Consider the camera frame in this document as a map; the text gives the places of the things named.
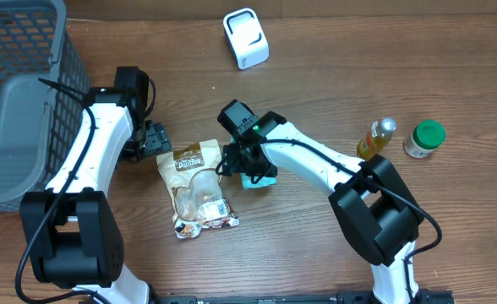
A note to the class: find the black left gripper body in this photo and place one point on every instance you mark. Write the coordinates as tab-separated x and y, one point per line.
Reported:
156	142

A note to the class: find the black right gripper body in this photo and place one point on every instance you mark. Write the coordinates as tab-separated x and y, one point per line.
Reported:
237	159

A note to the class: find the teal tissue pack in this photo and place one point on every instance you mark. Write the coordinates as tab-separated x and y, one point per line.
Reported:
246	180

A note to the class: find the brown snack packet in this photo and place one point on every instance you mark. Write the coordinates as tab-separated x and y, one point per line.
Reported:
194	188

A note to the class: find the clear yellow liquid bottle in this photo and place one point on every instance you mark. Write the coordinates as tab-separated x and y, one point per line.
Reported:
377	137

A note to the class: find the green lid white jar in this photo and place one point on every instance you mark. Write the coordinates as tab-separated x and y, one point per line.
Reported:
426	137

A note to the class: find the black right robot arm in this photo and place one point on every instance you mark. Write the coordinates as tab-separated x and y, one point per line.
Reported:
376	212

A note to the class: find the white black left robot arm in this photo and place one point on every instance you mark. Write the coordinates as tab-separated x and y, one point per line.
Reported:
73	240

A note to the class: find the white barcode scanner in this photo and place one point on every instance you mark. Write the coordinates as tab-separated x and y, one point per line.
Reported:
246	38

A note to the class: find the grey plastic mesh basket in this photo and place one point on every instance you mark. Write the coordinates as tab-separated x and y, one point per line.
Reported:
37	124

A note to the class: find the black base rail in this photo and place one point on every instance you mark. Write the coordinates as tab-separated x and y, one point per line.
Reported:
424	296

